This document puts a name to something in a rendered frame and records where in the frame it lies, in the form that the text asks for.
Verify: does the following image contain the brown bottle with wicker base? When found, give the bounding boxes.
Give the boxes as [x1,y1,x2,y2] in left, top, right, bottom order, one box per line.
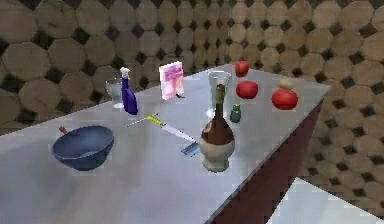
[199,83,236,173]

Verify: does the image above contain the blue pan with red handle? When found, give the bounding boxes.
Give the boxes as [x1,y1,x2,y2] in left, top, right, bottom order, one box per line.
[51,125,115,172]

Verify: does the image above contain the pink and white book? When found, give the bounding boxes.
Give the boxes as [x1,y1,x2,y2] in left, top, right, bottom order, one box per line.
[158,60,185,101]

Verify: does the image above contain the clear drinking glass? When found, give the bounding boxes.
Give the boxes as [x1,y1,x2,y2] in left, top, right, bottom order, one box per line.
[105,78,125,110]

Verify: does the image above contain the purple spray bottle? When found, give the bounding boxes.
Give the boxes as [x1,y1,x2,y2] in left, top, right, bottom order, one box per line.
[119,66,139,116]

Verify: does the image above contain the yellow handled knife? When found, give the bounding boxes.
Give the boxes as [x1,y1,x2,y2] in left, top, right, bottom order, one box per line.
[145,114,196,143]

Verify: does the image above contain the red tomato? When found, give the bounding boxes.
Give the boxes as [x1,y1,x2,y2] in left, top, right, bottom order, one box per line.
[271,87,299,111]
[235,80,259,100]

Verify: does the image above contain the red apple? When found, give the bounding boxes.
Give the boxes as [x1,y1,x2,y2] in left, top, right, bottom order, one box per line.
[234,60,250,78]

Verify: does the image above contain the beige potato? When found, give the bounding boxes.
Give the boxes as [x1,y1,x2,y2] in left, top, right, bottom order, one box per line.
[278,78,296,91]

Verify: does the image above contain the grey topped red counter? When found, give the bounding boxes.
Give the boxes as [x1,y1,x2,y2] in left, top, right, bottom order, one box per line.
[0,63,332,224]

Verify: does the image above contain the tall clear glass vase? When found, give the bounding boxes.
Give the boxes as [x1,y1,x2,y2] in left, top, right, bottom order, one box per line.
[205,70,232,119]

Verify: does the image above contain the small green shaker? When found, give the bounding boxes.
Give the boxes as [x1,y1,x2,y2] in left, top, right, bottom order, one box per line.
[229,103,242,124]

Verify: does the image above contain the blue spatula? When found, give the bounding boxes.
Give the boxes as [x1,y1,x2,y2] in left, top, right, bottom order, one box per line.
[180,141,201,158]

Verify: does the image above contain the white table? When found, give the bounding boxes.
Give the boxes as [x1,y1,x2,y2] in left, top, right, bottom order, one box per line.
[265,177,384,224]

